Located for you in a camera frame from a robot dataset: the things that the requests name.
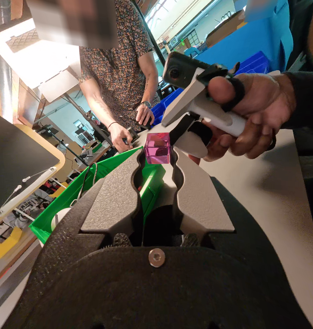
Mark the green plastic bin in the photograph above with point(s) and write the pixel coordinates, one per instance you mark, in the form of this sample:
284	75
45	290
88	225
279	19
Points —
64	211

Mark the white cylinder with black cap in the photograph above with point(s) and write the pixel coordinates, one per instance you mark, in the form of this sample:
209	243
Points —
61	218

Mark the black panel with pale rim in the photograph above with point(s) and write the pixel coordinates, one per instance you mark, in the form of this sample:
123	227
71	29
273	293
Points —
18	164

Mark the purple transparent cube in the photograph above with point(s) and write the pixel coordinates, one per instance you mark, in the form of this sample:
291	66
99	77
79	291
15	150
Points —
157	149

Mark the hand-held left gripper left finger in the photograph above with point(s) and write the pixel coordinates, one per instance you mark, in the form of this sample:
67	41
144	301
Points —
113	205

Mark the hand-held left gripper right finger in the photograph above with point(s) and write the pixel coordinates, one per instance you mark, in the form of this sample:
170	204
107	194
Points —
205	205

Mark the person's right hand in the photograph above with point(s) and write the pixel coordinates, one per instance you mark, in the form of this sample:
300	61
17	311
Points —
264	108

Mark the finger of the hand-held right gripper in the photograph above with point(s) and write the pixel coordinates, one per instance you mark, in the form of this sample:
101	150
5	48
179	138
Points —
195	146
185	103

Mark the person's right forearm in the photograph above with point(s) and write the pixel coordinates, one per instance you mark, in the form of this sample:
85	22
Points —
305	92

